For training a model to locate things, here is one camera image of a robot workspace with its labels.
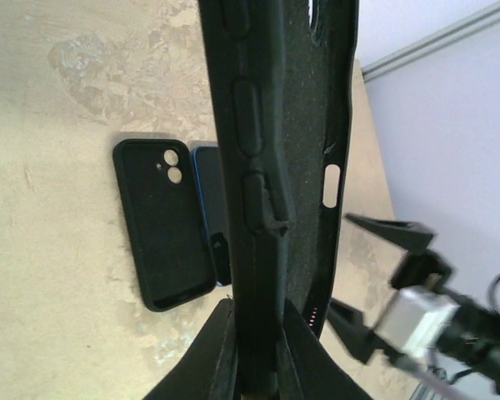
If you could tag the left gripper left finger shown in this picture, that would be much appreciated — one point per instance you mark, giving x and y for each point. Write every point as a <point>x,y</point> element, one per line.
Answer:
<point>208,369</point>

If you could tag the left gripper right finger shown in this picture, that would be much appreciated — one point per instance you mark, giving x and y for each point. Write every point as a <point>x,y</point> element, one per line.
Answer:
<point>304,368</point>

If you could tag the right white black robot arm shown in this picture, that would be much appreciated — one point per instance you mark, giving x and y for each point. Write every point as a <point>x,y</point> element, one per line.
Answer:
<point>470,344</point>

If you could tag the black phone case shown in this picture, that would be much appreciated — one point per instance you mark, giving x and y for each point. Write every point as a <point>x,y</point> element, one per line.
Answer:
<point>280,76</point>
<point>163,216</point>

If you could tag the black phone with blue edge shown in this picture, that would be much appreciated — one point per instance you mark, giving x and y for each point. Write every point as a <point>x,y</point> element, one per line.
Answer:
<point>210,191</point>

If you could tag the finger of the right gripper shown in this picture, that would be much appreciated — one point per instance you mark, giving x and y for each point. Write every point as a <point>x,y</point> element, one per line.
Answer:
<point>412,237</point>
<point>348,324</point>

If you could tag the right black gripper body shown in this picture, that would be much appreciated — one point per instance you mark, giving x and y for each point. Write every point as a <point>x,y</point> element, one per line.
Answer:
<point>427,269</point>

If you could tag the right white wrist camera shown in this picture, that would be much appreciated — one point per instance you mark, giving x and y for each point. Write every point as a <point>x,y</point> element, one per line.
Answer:
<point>414,319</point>

